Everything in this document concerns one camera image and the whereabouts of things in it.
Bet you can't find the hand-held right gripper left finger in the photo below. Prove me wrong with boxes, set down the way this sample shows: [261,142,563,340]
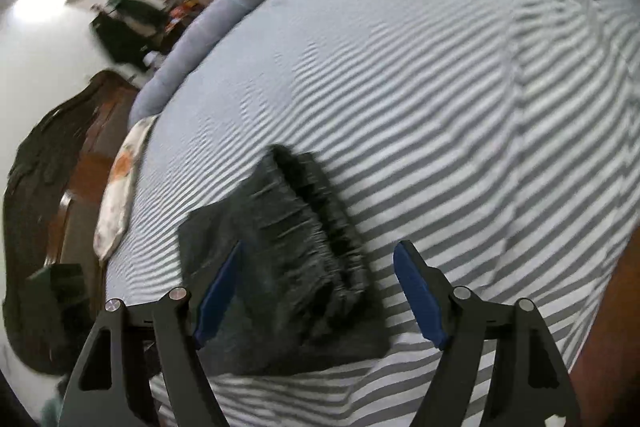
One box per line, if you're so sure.
[57,241,243,427]

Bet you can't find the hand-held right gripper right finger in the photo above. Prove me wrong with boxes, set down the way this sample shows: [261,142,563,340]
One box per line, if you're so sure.
[392,239,583,427]

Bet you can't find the dark grey pants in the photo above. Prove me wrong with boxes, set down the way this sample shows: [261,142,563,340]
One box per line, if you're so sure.
[177,144,392,378]

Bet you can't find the person's left forearm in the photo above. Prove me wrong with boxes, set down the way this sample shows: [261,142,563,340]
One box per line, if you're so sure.
[40,397,68,427]

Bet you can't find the carved dark wooden headboard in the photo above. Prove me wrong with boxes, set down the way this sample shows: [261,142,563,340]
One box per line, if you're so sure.
[2,69,143,375]

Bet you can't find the floral white pillow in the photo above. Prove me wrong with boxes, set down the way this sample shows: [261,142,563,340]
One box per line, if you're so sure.
[94,114,158,263]

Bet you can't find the grey striped bed sheet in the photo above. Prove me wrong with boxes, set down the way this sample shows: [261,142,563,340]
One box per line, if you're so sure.
[102,0,640,427]

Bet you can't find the rolled grey-blue blanket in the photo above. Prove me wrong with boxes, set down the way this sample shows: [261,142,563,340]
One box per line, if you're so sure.
[127,0,363,128]

